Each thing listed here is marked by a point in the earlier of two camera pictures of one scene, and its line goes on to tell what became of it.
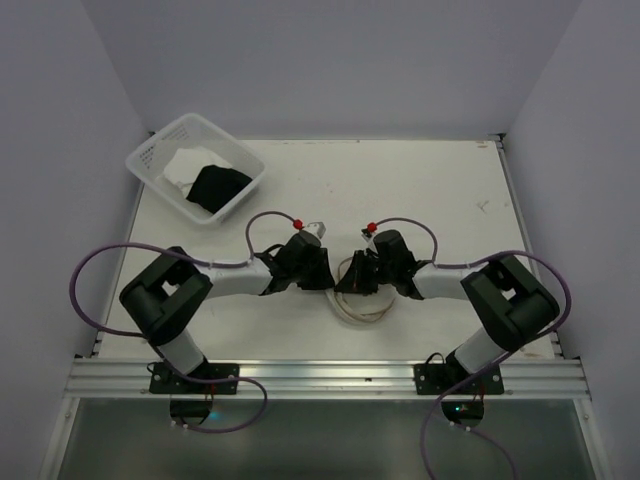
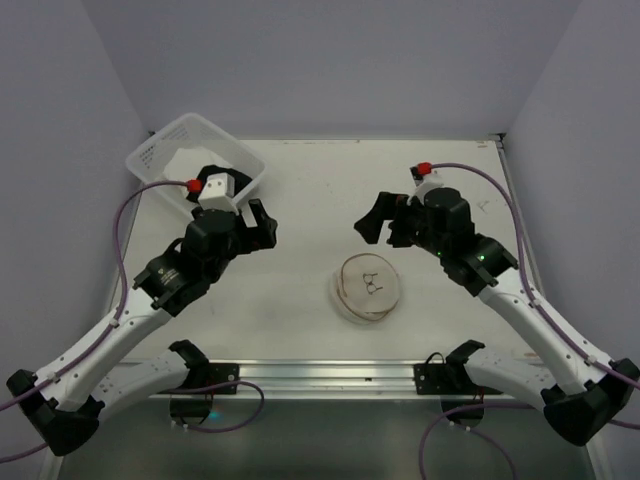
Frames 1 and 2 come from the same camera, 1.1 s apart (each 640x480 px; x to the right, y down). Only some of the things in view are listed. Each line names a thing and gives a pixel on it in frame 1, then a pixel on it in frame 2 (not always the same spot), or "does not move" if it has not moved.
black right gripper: (362, 273) -> (395, 220)
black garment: (214, 186) does not move
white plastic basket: (187, 131) does not move
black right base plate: (435, 378) does not move
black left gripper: (314, 270) -> (261, 226)
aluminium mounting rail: (328, 379) does not move
